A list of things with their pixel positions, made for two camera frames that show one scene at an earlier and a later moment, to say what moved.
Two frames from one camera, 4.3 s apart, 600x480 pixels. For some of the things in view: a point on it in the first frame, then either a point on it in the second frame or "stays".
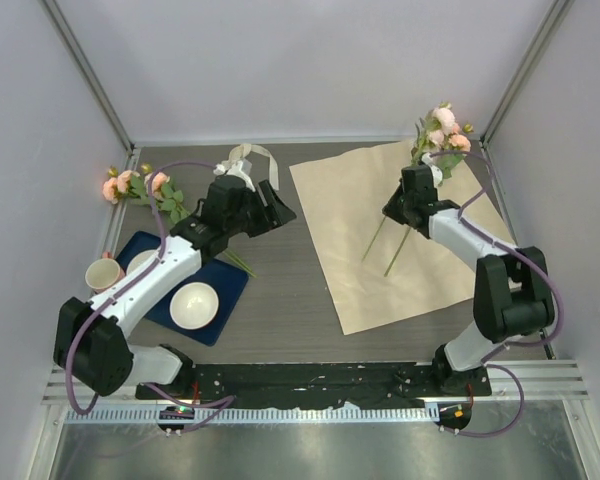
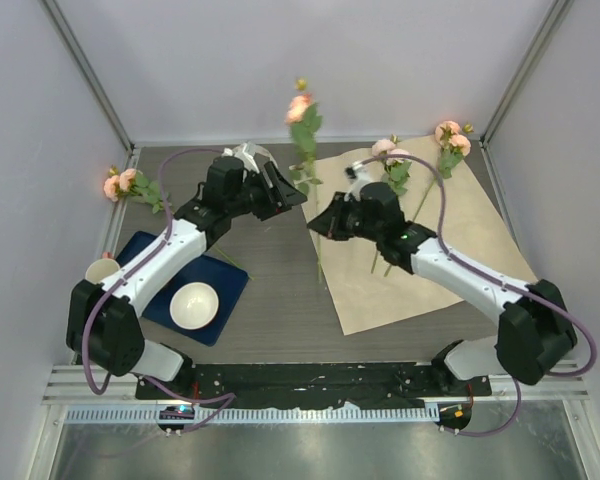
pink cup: x=103 y=273 stays
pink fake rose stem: x=171 y=202 to x=306 y=121
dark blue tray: x=227 y=282 stays
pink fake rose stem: x=126 y=183 stays
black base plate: x=407 y=385 stays
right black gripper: x=389 y=208 to x=329 y=223
